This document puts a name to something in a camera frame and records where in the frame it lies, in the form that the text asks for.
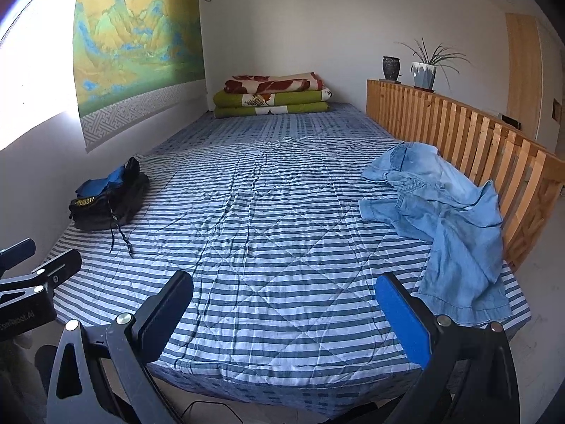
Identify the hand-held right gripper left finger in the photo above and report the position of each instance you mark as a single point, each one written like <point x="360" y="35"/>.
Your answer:
<point x="172" y="304"/>

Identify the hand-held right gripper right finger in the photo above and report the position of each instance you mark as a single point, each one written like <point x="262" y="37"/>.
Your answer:
<point x="404" y="313"/>

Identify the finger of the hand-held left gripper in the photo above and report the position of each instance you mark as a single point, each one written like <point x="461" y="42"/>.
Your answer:
<point x="17" y="252"/>
<point x="59" y="269"/>

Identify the light blue jeans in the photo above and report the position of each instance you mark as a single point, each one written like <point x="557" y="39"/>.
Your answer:
<point x="454" y="212"/>

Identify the folded black and blue clothes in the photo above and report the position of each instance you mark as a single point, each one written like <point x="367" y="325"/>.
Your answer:
<point x="95" y="214"/>

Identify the blue ribbed garment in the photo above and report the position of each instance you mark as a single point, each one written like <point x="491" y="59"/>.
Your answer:
<point x="99" y="183"/>

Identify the dark grey folded garment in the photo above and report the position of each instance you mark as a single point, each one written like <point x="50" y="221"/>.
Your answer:
<point x="132" y="194"/>

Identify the blue white striped quilt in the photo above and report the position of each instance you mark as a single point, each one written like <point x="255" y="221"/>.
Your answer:
<point x="273" y="229"/>

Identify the blue checked bed sheet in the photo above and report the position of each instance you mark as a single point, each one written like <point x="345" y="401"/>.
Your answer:
<point x="287" y="126"/>

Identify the green folded quilt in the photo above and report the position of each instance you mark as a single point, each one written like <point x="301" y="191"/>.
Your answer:
<point x="273" y="98"/>
<point x="273" y="110"/>

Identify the small black box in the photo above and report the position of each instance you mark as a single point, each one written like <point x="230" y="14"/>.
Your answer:
<point x="511" y="121"/>

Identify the red floral folded blanket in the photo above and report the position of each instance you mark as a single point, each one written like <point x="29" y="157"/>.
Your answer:
<point x="273" y="83"/>

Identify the dark ceramic vase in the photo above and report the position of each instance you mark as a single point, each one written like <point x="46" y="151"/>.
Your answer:
<point x="391" y="69"/>

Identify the wooden door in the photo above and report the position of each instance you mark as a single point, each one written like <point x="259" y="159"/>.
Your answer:
<point x="524" y="75"/>

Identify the wooden slatted bed rail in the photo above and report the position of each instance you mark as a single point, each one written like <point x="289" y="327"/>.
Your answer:
<point x="468" y="128"/>

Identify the landscape wall scroll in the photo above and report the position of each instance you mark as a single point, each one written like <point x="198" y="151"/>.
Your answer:
<point x="137" y="39"/>

